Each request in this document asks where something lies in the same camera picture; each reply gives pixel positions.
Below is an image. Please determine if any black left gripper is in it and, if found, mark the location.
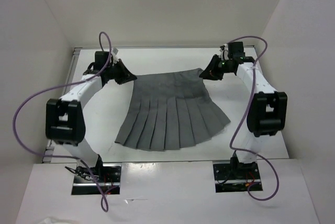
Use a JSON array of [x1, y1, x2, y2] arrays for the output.
[[105, 59, 136, 85]]

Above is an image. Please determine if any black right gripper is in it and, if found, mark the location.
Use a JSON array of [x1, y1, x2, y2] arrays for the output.
[[199, 54, 233, 81]]

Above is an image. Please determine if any grey pleated skirt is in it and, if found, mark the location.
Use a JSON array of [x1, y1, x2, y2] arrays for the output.
[[115, 68, 230, 151]]

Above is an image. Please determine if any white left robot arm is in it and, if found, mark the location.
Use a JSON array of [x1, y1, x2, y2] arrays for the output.
[[46, 55, 137, 182]]

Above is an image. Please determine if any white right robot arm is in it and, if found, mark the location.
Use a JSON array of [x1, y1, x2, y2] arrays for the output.
[[116, 55, 287, 178]]

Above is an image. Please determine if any white crumpled cloth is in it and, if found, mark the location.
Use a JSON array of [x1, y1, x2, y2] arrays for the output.
[[37, 217, 77, 224]]

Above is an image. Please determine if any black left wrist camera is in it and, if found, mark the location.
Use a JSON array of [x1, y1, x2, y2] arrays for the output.
[[93, 51, 110, 71]]

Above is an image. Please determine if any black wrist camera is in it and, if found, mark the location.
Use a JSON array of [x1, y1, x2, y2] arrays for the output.
[[227, 41, 245, 59], [93, 51, 110, 71]]

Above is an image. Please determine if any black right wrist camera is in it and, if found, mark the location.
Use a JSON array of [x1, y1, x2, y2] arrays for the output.
[[227, 41, 245, 59]]

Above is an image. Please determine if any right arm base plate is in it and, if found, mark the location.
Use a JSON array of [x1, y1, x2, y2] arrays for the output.
[[213, 161, 263, 193]]

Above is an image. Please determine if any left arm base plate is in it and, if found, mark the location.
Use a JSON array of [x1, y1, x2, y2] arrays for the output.
[[65, 163, 122, 195]]

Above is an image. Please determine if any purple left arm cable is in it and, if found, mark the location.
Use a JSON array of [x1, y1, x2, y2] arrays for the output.
[[12, 31, 117, 213]]

